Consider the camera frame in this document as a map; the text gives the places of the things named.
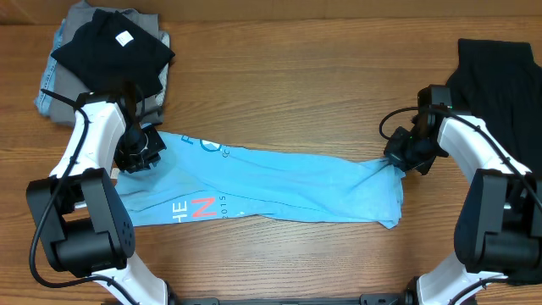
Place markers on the folded black shirt with tag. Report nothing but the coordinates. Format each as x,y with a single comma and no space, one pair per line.
111,50

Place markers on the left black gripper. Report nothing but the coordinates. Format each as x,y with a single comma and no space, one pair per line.
133,164

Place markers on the folded grey garment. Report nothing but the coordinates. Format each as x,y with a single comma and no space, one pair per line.
68,85

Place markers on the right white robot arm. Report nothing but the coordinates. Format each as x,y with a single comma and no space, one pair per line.
459,135

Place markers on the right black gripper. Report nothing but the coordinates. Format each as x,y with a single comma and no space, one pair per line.
394,153

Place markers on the light blue printed t-shirt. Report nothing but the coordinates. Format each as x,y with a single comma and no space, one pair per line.
198,180

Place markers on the black garment on right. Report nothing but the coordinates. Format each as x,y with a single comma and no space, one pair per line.
504,93

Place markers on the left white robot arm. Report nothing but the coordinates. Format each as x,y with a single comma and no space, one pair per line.
83,230

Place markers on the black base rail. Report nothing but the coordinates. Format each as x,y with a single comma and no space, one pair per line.
296,301

